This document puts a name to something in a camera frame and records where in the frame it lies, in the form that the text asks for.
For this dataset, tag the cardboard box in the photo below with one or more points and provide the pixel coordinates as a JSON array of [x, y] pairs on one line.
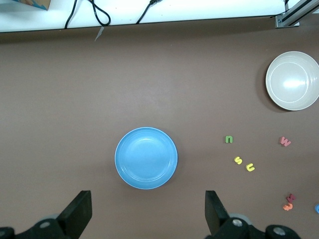
[[37, 3]]

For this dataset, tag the aluminium frame post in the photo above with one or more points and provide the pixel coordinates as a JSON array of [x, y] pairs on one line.
[[294, 15]]

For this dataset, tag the orange foam letter t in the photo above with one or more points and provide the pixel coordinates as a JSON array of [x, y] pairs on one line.
[[287, 207]]

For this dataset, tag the white paper flap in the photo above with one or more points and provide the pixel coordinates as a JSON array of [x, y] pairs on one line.
[[99, 33]]

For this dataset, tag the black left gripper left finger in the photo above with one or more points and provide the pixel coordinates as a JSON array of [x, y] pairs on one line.
[[77, 214]]

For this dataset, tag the beige plate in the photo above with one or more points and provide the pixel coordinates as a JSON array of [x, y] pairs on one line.
[[291, 81]]

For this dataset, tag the green foam letter n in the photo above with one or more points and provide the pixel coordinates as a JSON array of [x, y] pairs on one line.
[[229, 137]]

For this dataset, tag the dark red foam letter k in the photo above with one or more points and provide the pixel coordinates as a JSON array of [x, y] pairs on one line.
[[290, 198]]

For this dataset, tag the blue foam letter D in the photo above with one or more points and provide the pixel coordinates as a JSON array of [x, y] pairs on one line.
[[317, 208]]

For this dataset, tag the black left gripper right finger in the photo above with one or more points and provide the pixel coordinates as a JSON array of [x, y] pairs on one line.
[[214, 214]]

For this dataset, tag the yellow foam letter u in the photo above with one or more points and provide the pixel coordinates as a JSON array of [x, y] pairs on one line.
[[248, 168]]

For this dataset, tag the pink foam letter w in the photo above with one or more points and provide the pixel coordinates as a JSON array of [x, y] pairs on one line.
[[285, 142]]

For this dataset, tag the blue plate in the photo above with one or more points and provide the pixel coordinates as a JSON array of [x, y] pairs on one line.
[[146, 158]]

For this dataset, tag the yellow foam letter s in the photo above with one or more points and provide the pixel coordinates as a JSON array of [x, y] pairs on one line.
[[238, 160]]

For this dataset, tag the brown table cover mat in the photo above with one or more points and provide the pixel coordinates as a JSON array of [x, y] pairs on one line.
[[74, 99]]

